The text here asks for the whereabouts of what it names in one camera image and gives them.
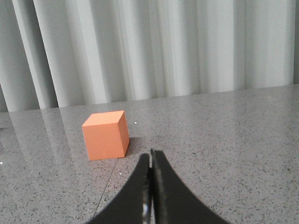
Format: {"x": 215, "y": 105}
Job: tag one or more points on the grey pleated curtain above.
{"x": 58, "y": 53}

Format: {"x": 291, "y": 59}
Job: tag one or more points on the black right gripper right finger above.
{"x": 174, "y": 203}

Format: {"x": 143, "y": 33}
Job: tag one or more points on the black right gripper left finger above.
{"x": 132, "y": 204}

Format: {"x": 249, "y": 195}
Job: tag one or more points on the orange foam cube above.
{"x": 106, "y": 135}

